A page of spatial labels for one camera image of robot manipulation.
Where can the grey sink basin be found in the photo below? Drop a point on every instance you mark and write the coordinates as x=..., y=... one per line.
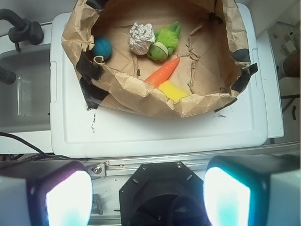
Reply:
x=24, y=105

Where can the yellow sponge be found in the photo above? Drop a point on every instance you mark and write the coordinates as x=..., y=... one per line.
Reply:
x=172, y=91

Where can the white plastic bin lid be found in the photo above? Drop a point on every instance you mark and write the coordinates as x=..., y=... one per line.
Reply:
x=79, y=132

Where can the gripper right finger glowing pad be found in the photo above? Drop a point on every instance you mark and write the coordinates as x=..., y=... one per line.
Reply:
x=253, y=190

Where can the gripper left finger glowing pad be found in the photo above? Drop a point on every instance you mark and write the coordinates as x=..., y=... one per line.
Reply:
x=45, y=193

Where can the black faucet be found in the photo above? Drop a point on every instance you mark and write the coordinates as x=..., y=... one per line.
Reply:
x=23, y=29

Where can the orange toy carrot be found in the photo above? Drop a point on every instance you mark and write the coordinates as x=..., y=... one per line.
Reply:
x=163, y=73

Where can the metal corner bracket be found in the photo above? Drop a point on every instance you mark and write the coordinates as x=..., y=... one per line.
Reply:
x=97, y=170

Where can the crumpled brown paper bag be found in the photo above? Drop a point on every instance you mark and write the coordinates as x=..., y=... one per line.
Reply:
x=214, y=67

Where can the green plush toy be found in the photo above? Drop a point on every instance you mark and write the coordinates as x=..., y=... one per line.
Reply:
x=166, y=41

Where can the white paper ball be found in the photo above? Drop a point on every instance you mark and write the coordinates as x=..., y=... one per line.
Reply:
x=141, y=37

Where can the blue ball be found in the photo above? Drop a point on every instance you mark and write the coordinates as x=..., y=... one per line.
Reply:
x=102, y=47

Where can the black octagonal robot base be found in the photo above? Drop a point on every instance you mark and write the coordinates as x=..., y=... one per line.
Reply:
x=163, y=194

